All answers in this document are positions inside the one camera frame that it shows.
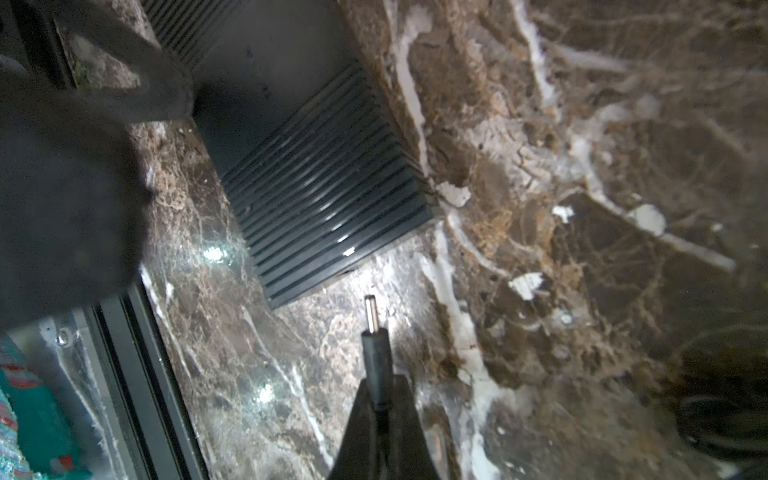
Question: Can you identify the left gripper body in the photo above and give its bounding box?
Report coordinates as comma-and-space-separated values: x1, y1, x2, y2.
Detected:
1, 59, 152, 330

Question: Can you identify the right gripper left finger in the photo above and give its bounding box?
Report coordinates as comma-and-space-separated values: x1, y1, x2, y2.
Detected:
328, 379, 380, 480

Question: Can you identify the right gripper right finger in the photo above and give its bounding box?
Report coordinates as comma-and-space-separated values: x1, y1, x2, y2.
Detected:
380, 375, 439, 479

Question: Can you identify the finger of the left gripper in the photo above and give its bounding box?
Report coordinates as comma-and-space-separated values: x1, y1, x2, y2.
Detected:
23, 0, 197, 126

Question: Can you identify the black power adapter with cable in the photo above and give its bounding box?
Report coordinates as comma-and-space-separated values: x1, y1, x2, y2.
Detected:
361, 295, 394, 411

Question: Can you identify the black network switch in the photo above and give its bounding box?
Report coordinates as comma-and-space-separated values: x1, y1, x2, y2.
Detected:
143, 1, 437, 308

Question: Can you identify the teal patterned item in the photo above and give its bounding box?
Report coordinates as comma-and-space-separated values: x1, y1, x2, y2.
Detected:
1, 335, 93, 479

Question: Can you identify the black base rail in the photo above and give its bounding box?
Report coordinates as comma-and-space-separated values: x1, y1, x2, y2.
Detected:
84, 283, 209, 479

